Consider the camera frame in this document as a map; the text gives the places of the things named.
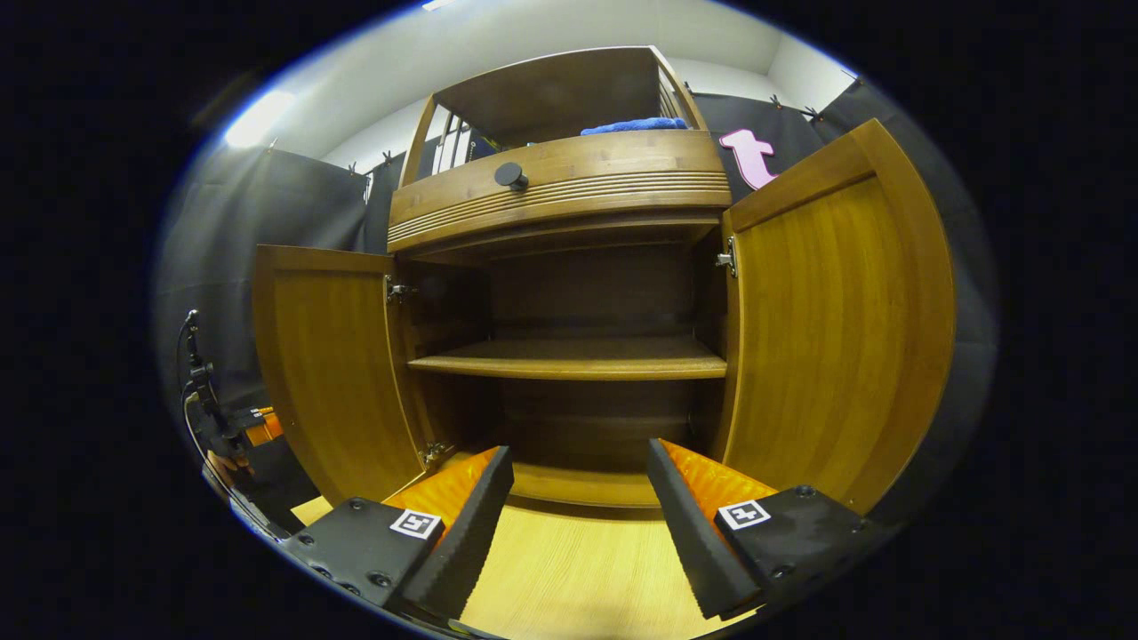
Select black backdrop cloth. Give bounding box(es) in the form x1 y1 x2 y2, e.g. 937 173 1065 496
153 76 1001 534

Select wooden inner shelf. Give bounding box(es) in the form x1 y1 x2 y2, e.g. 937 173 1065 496
407 336 728 381

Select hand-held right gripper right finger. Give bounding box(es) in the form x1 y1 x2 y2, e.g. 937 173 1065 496
646 438 901 621

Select wooden ribbed drawer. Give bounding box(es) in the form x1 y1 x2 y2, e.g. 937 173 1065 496
388 130 733 254

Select blue folded towel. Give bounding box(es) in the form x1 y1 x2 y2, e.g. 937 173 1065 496
581 117 690 136

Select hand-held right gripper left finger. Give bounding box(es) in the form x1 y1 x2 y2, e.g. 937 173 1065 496
277 446 517 628

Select wooden cabinet door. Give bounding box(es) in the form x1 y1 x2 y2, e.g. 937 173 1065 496
718 118 958 516
253 244 428 506

